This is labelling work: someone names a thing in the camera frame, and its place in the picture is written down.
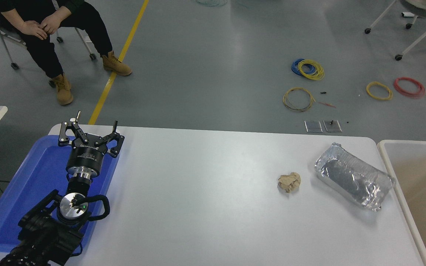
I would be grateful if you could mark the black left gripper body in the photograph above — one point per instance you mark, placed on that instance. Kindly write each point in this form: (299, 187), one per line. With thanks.
(86, 155)

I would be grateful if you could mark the person's right forearm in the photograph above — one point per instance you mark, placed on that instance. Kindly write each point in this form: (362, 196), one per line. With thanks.
(13, 16)

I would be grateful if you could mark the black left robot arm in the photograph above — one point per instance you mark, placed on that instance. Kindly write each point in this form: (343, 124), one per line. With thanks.
(46, 236)

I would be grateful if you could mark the person's left forearm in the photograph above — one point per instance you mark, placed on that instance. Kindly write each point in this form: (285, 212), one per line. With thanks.
(67, 9)

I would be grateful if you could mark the person's left hand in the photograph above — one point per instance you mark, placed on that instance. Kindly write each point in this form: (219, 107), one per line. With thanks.
(51, 24)

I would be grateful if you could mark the person's right hand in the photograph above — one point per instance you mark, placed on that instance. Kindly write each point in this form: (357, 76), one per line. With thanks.
(33, 29)

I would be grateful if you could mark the blue plastic tray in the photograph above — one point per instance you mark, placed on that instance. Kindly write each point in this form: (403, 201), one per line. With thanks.
(31, 184)

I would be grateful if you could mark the person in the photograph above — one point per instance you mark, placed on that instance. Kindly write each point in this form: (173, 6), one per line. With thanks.
(43, 51)

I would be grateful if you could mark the wheeled chair with metal legs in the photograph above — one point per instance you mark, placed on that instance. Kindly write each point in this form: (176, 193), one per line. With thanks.
(13, 38)

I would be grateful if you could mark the crumpled tan paper ball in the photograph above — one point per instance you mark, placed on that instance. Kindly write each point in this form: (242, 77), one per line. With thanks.
(289, 182)

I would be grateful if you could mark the clear floor plate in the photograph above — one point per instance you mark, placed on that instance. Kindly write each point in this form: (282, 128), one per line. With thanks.
(332, 126)
(313, 126)

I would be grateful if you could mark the silver foil tray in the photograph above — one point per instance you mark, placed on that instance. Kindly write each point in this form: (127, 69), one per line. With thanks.
(350, 177)

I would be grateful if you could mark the large pale bin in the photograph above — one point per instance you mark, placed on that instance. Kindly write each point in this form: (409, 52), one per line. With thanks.
(423, 184)

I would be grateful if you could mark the white wheeled chair frame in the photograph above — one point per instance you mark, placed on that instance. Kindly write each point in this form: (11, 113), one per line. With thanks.
(420, 10)

